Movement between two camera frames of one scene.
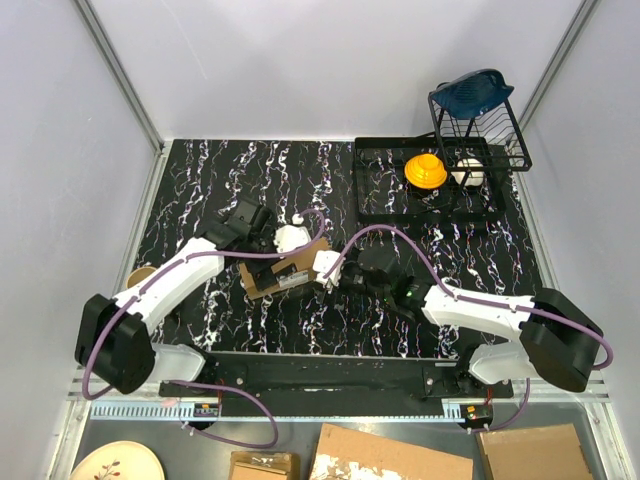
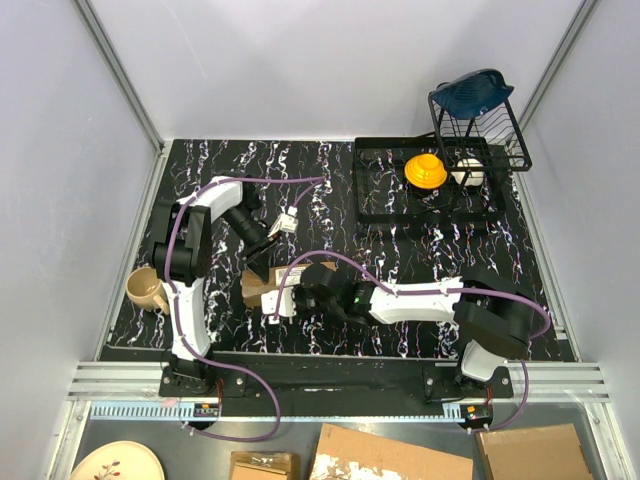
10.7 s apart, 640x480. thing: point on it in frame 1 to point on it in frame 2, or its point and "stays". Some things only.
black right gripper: x=352 y=260 to x=296 y=292
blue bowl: x=472 y=94 stays
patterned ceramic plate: x=119 y=460 stays
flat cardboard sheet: x=349 y=454 stays
